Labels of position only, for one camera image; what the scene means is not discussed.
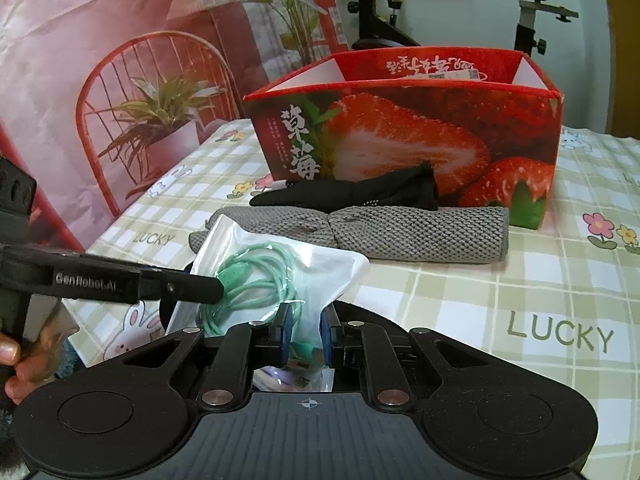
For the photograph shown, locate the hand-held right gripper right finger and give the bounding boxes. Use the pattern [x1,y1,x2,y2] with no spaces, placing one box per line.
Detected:
[318,305,522,414]

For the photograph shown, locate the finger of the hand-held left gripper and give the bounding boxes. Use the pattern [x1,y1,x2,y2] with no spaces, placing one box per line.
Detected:
[139,266,225,307]

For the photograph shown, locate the person's left hand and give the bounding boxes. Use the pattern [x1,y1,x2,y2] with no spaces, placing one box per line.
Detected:
[0,310,81,407]

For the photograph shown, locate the red printed backdrop cloth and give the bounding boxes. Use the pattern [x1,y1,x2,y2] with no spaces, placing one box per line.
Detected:
[0,0,352,257]

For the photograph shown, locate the grey knitted cloth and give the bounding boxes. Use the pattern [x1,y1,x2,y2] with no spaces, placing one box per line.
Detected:
[188,204,511,265]

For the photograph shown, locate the clear bag with green cable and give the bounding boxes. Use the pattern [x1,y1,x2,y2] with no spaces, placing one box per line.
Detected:
[162,214,371,394]

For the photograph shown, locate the red strawberry print cardboard box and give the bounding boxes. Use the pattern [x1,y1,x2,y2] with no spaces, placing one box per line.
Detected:
[242,46,565,231]

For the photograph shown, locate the green checked tablecloth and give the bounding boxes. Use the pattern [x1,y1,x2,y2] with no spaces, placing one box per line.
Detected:
[62,118,640,480]

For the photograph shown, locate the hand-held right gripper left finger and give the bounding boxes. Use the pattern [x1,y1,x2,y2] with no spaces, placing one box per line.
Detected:
[89,302,297,414]

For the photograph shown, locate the wooden door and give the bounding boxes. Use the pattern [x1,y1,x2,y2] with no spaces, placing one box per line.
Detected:
[599,0,640,139]

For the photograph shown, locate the black glove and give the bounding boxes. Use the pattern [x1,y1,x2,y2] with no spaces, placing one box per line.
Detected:
[248,161,440,214]

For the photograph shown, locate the black exercise bike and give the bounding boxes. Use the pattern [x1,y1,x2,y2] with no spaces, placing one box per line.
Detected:
[324,0,577,62]

